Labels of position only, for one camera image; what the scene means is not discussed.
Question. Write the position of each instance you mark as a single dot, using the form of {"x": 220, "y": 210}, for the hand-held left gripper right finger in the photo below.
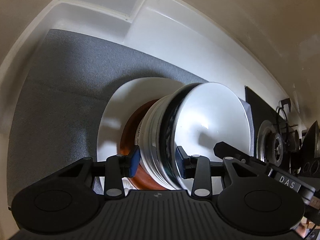
{"x": 180, "y": 164}

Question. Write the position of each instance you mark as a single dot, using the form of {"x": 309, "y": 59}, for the brown round plate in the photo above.
{"x": 127, "y": 135}

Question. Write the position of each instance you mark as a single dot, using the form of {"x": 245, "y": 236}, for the grey felt mat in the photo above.
{"x": 62, "y": 92}

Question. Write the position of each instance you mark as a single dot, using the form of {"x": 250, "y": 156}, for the cream ridged bowl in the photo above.
{"x": 151, "y": 130}

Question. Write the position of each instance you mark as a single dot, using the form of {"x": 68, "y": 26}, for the white square floral plate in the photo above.
{"x": 112, "y": 120}

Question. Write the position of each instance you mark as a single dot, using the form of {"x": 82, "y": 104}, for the black glass cooktop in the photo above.
{"x": 257, "y": 105}

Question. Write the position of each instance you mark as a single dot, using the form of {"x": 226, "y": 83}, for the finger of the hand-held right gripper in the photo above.
{"x": 232, "y": 152}

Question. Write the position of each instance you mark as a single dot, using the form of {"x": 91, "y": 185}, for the black pot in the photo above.
{"x": 312, "y": 140}

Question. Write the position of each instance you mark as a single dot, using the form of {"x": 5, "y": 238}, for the steel gas burner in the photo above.
{"x": 275, "y": 142}

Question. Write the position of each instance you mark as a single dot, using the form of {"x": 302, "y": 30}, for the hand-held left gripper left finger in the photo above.
{"x": 135, "y": 160}

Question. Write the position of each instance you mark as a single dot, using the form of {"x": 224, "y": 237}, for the black pan support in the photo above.
{"x": 285, "y": 110}

